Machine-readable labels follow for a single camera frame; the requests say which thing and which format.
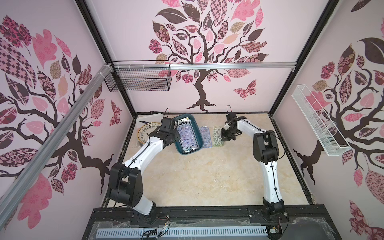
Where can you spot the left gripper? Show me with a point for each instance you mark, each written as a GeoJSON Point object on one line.
{"type": "Point", "coordinates": [176, 135]}

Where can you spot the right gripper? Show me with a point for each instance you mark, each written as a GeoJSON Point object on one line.
{"type": "Point", "coordinates": [226, 133]}

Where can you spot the green dinosaur sticker sheet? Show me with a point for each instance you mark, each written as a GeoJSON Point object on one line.
{"type": "Point", "coordinates": [217, 138]}

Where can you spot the purple white sticker sheet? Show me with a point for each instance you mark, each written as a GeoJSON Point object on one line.
{"type": "Point", "coordinates": [206, 136]}

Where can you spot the teal storage box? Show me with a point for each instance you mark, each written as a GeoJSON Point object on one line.
{"type": "Point", "coordinates": [196, 131]}

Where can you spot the dark purple sticker sheet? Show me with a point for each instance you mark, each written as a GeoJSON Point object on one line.
{"type": "Point", "coordinates": [188, 138]}

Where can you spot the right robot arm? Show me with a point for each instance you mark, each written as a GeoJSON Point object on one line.
{"type": "Point", "coordinates": [266, 153]}

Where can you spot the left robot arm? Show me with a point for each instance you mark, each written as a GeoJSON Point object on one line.
{"type": "Point", "coordinates": [126, 182]}

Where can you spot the patterned yellow rim plate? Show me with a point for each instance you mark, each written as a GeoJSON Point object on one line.
{"type": "Point", "coordinates": [145, 130]}

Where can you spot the white rectangular tray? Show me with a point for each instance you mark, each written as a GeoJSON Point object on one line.
{"type": "Point", "coordinates": [144, 120]}

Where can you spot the black wire basket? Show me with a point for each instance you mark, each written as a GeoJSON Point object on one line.
{"type": "Point", "coordinates": [139, 76]}

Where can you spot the aluminium rail back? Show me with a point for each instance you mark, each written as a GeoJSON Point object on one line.
{"type": "Point", "coordinates": [211, 66]}

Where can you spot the aluminium rail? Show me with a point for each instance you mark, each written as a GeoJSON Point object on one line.
{"type": "Point", "coordinates": [22, 184]}
{"type": "Point", "coordinates": [211, 66]}

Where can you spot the white slotted cable duct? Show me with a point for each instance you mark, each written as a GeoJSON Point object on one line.
{"type": "Point", "coordinates": [182, 232]}

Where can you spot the white wire shelf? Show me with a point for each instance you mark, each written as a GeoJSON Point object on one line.
{"type": "Point", "coordinates": [325, 129]}

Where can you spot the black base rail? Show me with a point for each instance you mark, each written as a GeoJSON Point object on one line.
{"type": "Point", "coordinates": [301, 222]}

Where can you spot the aluminium rail left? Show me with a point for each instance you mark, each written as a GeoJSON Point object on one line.
{"type": "Point", "coordinates": [22, 184]}

